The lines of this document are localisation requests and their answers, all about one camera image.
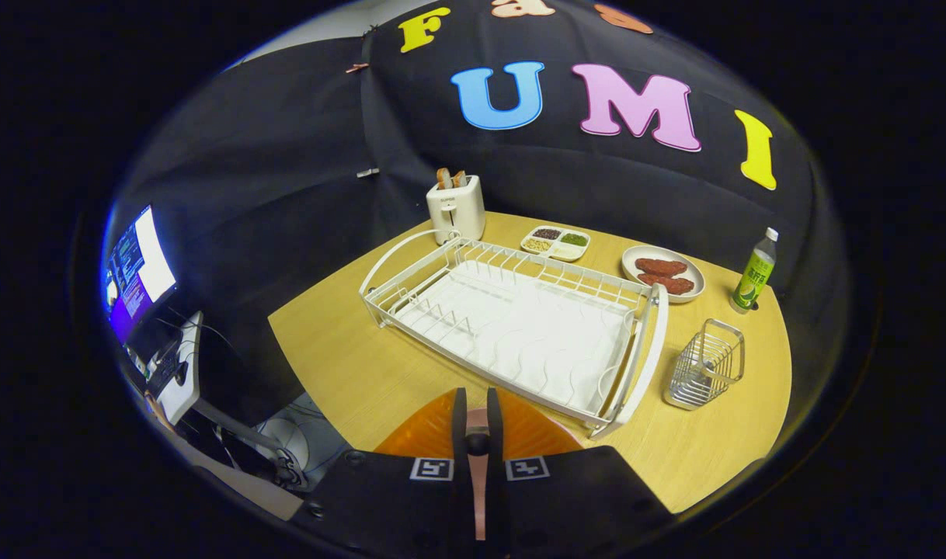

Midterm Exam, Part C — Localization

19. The red sausage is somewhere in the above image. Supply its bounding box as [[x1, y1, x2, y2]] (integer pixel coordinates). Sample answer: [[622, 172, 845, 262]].
[[635, 258, 688, 278], [638, 273, 695, 297]]

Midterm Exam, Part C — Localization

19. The white sausage dish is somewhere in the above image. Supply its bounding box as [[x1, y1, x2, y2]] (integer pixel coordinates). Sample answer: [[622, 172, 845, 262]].
[[621, 245, 707, 304]]

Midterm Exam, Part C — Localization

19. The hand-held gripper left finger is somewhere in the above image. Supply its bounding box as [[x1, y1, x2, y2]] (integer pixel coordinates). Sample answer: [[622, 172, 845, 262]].
[[289, 387, 475, 558]]

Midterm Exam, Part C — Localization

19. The computer monitor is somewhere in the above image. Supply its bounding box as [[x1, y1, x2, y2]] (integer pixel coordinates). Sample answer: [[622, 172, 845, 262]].
[[100, 203, 179, 347]]

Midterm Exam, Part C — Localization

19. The green label drink bottle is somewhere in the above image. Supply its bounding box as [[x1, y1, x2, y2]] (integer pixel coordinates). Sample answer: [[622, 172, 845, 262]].
[[731, 227, 780, 314]]

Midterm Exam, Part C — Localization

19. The white side table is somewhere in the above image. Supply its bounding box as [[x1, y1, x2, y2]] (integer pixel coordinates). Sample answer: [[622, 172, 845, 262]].
[[156, 311, 205, 425]]

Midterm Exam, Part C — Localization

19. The white round stand base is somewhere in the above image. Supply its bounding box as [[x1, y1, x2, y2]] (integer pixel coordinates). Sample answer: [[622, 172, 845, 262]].
[[256, 416, 311, 477]]

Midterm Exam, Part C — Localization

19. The pink plate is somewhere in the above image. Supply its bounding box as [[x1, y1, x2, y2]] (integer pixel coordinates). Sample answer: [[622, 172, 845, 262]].
[[465, 407, 491, 542]]

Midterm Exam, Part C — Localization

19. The white toaster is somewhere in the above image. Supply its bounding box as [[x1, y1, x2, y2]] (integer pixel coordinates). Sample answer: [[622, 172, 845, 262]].
[[426, 175, 487, 246]]

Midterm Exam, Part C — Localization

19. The white wire dish rack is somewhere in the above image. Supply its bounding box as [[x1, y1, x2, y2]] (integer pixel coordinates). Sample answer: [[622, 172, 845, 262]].
[[359, 229, 670, 441]]

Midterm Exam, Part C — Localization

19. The silver wire basket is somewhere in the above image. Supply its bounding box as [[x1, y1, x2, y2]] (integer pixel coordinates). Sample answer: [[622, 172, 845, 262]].
[[663, 318, 746, 411]]

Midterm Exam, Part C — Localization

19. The white divided seed tray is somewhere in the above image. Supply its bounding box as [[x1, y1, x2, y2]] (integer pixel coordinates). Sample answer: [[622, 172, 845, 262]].
[[520, 225, 592, 262]]

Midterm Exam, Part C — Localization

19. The black backdrop cloth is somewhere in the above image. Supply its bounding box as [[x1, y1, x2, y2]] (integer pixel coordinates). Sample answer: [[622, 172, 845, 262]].
[[104, 0, 843, 436]]

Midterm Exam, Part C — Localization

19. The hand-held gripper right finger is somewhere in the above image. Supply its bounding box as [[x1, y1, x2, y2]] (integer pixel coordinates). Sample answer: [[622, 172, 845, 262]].
[[485, 387, 677, 558]]

